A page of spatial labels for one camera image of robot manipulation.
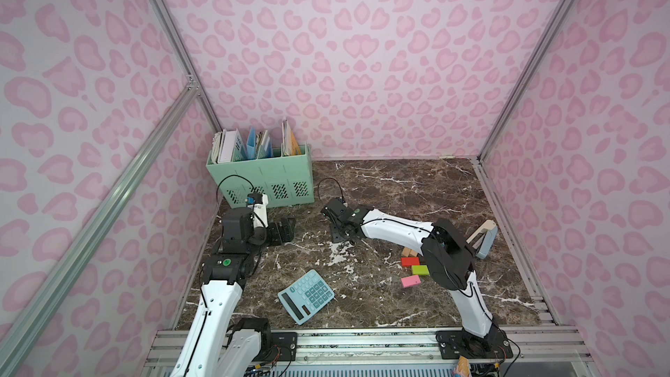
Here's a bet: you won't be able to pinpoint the pink block near front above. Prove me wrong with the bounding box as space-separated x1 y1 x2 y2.
401 275 422 288

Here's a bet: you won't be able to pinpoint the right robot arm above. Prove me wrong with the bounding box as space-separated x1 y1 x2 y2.
321 198 495 340

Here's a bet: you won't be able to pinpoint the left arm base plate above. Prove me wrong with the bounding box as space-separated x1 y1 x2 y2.
253 331 298 363

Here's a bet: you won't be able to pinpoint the aluminium front rail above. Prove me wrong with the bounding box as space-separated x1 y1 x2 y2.
141 326 598 376

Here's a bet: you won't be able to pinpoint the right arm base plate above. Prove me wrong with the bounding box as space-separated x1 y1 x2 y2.
435 327 514 361

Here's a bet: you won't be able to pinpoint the wooden block left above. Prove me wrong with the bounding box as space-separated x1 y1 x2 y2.
401 247 418 258

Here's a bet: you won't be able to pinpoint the papers in organizer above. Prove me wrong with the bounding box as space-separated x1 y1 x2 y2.
208 119 306 165

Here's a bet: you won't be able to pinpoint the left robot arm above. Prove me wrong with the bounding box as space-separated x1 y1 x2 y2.
170 193 291 376

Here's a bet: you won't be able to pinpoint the teal calculator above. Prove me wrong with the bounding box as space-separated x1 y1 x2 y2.
277 270 334 326

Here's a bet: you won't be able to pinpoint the wooden and blue arch blocks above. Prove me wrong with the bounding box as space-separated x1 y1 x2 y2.
467 220 498 259

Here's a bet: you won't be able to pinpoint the green block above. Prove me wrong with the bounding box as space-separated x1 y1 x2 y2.
411 265 430 277

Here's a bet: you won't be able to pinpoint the mint green file organizer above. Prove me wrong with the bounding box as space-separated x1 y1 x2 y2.
207 145 315 208

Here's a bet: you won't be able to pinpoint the red block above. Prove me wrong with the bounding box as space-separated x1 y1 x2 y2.
401 257 420 267

